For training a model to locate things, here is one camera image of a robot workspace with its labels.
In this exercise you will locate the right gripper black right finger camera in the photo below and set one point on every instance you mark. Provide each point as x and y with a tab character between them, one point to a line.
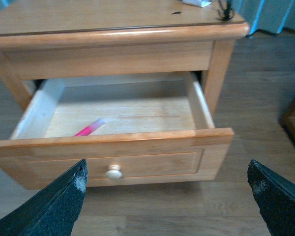
275	197

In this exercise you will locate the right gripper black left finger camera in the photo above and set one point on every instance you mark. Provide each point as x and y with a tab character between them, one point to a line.
54	210

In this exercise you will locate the pink marker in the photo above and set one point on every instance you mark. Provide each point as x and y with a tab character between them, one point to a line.
93	126

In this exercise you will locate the wooden drawer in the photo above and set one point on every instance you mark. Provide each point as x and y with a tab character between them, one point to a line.
162	131

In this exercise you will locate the wooden nightstand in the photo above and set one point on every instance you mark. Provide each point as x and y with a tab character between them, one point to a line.
45	39

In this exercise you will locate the grey pleated curtain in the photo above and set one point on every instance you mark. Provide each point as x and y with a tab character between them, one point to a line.
271	16

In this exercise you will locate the white paper on nightstand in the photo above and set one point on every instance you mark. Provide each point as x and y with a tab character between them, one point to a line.
198	3

